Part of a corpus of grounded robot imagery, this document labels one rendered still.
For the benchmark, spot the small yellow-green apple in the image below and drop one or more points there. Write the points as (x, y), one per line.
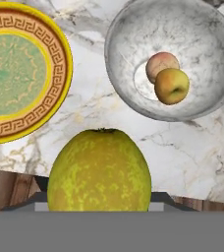
(171, 86)

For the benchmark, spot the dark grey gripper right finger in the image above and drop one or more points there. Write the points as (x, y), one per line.
(159, 201)

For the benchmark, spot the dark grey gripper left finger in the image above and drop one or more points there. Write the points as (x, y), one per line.
(38, 201)

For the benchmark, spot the yellow rimmed patterned plate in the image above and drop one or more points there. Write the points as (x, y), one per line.
(19, 75)

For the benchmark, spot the grey marbled bowl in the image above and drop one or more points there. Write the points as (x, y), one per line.
(196, 39)

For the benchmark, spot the pale pink peach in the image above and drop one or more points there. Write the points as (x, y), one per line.
(159, 64)

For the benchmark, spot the large yellow-green fruit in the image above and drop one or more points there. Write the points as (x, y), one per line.
(99, 170)

